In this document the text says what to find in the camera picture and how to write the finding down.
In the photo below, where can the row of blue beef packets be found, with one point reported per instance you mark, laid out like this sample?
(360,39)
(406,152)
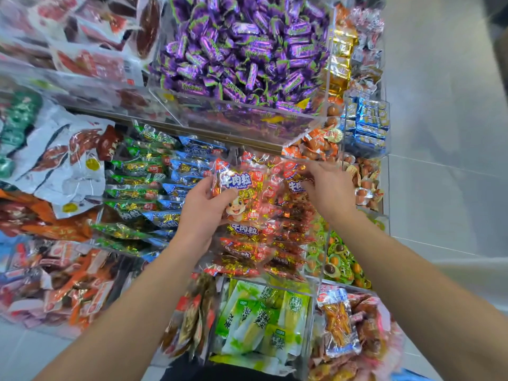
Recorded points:
(190,162)

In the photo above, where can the pile of orange brown packets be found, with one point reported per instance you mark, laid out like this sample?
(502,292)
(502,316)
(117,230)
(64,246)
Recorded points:
(317,143)

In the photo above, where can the row of green beef packets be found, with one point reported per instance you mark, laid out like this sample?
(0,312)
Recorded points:
(135,166)

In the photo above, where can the pile of white meat packets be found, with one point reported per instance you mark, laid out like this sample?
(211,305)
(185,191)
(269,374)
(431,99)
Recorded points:
(63,158)

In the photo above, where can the pile of beige packets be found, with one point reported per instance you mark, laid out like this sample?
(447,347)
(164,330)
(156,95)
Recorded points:
(190,313)

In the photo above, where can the beef cube packets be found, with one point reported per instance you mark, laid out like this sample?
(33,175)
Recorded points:
(270,234)

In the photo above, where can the pile of lime green packets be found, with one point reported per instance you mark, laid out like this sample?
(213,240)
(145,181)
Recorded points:
(258,321)

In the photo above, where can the person's left forearm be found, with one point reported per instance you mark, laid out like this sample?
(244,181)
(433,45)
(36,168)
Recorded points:
(119,321)

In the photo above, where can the handful of red snack packets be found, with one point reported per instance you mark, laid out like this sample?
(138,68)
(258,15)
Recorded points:
(242,186)

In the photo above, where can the pile of gold candy packets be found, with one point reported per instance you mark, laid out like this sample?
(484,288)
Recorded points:
(341,59)

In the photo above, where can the pile of pink-label meat packets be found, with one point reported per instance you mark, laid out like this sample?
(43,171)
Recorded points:
(349,329)

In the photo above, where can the pile of purple candies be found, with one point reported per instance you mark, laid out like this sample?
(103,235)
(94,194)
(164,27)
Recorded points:
(238,51)

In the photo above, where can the pile of red brown packets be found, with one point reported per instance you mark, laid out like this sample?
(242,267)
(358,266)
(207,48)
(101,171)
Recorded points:
(63,281)

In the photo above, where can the person's right hand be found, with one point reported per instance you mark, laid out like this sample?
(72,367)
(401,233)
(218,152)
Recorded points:
(329,188)

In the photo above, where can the person's left hand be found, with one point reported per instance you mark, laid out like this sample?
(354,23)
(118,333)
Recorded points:
(198,212)

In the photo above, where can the pile of green egg packets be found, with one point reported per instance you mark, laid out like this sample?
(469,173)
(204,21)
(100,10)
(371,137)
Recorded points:
(337,258)

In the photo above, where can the clear acrylic snack shelves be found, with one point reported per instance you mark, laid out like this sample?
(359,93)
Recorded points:
(198,127)

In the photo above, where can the green vacuum packet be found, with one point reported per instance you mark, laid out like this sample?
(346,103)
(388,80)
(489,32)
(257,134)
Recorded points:
(16,127)

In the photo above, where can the person's right forearm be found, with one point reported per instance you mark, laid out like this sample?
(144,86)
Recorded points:
(428,297)

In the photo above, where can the person's black clothing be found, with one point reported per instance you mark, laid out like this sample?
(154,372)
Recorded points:
(230,370)

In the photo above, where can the pile of dark orange packets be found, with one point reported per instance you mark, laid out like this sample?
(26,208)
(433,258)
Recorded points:
(47,222)

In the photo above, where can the pile of blue orange packets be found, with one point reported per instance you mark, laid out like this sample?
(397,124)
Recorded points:
(367,127)

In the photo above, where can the pile of red sausage packets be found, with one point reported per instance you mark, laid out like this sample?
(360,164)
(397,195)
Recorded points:
(87,59)

